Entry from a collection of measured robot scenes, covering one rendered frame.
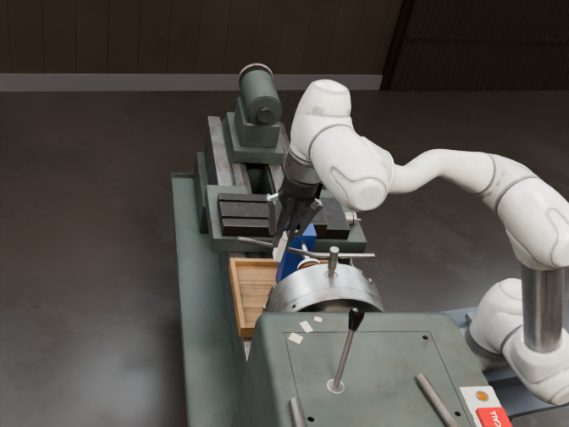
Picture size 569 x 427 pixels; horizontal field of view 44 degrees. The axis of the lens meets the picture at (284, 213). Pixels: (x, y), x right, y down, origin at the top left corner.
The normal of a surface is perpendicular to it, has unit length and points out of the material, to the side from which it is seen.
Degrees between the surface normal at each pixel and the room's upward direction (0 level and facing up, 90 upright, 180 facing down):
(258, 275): 0
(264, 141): 90
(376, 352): 0
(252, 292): 0
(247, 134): 90
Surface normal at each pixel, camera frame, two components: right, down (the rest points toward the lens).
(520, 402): 0.18, -0.79
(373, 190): 0.17, 0.64
